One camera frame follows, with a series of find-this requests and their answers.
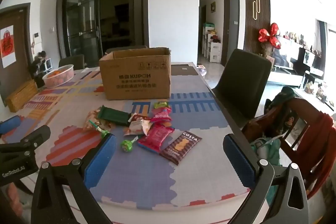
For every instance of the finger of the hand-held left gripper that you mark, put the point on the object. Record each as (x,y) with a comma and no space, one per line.
(36,134)
(9,124)

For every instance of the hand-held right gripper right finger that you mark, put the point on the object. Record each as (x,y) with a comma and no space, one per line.
(240,161)

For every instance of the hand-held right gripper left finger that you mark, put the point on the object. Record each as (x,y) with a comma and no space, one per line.
(101,158)

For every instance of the green lollipop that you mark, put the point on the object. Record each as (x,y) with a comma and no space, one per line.
(127,146)
(97,128)

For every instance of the clear bag of nuts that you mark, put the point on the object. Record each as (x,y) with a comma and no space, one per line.
(90,119)

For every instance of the dark green snack packet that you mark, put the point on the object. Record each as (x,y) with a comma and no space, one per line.
(114,115)

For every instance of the white and red snack packet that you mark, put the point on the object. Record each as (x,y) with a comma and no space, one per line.
(137,127)

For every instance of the large red snack packet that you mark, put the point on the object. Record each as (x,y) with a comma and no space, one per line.
(155,138)

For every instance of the brown striped snack packet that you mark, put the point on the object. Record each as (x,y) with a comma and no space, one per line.
(181,148)

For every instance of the small pink snack packet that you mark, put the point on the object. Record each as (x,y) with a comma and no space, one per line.
(160,115)

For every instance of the brown cardboard box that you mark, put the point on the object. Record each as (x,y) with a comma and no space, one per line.
(136,77)

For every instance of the teal cloth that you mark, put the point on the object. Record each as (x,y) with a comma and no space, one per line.
(267,148)

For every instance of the yellow woven box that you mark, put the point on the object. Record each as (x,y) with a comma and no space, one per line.
(22,95)

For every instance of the pink plastic basket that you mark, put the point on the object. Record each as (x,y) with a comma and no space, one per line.
(59,78)

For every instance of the orange fruit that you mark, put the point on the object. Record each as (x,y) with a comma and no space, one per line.
(55,72)

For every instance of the brown wooden chair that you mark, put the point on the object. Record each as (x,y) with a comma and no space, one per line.
(302,113)

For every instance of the red and white door poster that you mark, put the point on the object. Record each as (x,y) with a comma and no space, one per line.
(7,45)

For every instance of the yellow-green snack packet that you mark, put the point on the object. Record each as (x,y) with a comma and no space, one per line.
(160,104)

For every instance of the dark green cloth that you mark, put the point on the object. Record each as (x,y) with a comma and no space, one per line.
(286,95)

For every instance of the dark dining chair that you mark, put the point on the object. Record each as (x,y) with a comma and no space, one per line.
(71,61)

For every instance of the black office chair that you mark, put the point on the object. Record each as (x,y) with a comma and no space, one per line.
(241,79)

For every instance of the red cloth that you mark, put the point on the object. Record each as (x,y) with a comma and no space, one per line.
(321,140)

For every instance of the brown wooden door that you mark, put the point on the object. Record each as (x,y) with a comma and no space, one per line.
(21,37)

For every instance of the white low cabinet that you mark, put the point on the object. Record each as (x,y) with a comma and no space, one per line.
(288,77)

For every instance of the dark brown placemat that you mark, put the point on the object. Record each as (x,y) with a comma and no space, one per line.
(183,70)

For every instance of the white storage shelf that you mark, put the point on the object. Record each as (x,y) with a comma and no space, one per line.
(213,48)

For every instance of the dark glass sliding door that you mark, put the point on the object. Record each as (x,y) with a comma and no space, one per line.
(81,16)

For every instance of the red bow balloon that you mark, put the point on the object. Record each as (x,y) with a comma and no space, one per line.
(269,36)

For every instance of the dark hallway door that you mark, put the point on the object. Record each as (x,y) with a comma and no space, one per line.
(232,29)

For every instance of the wall intercom panel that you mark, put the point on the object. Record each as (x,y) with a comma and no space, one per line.
(37,37)

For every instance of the white loop wall light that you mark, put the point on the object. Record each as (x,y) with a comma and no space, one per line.
(256,6)

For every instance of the small wall picture frame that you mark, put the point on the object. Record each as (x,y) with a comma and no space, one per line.
(213,7)

